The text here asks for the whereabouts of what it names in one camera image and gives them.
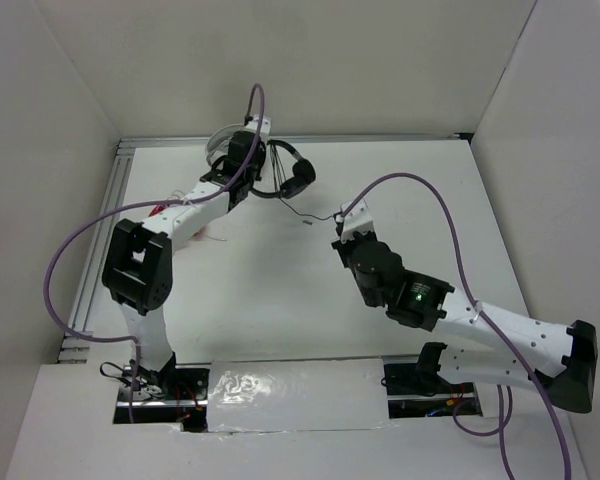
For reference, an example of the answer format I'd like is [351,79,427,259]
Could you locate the white taped centre panel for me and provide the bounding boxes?
[206,359,389,433]

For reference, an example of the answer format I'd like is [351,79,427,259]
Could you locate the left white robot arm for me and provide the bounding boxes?
[102,131,266,399]

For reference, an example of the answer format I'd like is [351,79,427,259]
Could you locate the black wired headphones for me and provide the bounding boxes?
[252,140,341,221]

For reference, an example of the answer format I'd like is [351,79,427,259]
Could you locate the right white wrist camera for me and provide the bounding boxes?
[334,199,375,244]

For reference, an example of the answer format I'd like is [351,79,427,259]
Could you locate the purple cable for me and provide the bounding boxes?
[44,83,271,425]
[337,173,574,480]

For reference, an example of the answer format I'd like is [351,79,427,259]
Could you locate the white headphones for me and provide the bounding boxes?
[205,124,244,167]

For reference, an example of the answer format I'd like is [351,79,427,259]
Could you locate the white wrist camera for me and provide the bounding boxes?
[243,115,272,143]
[334,199,375,244]

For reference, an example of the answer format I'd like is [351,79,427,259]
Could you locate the red headphones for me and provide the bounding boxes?
[149,202,214,244]

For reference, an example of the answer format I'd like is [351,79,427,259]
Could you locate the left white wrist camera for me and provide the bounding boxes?
[243,115,272,143]

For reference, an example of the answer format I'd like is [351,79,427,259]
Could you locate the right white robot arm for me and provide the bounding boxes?
[332,233,598,414]

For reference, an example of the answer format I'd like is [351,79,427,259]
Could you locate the aluminium frame rail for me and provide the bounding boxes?
[57,130,474,364]

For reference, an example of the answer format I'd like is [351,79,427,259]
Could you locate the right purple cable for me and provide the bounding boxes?
[337,173,574,480]

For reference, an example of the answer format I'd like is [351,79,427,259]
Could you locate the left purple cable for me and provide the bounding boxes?
[44,83,271,425]

